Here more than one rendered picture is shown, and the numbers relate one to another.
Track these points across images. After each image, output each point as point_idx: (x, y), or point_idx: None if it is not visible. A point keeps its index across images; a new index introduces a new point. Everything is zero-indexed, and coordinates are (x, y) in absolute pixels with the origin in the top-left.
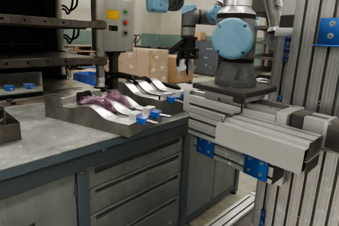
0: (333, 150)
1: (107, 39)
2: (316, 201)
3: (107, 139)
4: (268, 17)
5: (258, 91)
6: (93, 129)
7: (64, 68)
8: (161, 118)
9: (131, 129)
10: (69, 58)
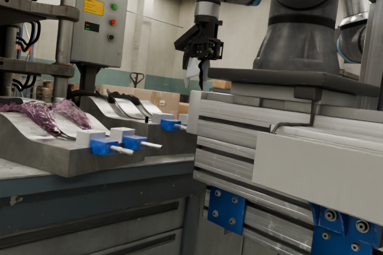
0: None
1: (80, 41)
2: None
3: (17, 177)
4: (342, 3)
5: (349, 79)
6: (0, 160)
7: (12, 89)
8: (146, 157)
9: (76, 161)
10: (9, 58)
